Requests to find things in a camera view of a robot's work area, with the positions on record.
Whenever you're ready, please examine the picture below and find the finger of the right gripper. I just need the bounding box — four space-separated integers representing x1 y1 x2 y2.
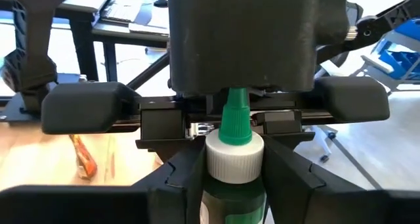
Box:
262 111 316 149
136 109 206 162

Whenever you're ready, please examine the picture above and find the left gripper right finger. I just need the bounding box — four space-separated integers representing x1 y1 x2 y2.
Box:
262 135 387 224

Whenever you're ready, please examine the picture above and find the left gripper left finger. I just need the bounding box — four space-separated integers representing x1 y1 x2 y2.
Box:
147 141 205 224

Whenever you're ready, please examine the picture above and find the green food colouring bottle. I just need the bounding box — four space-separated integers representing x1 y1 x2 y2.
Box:
198 87 267 224

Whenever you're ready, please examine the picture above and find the orange snack packet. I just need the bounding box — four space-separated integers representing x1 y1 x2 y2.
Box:
68 134 98 181

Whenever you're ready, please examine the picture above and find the white keyboard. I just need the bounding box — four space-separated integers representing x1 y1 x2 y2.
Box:
101 0 145 23

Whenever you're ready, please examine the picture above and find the blue and white cart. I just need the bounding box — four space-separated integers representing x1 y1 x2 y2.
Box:
352 18 420 93

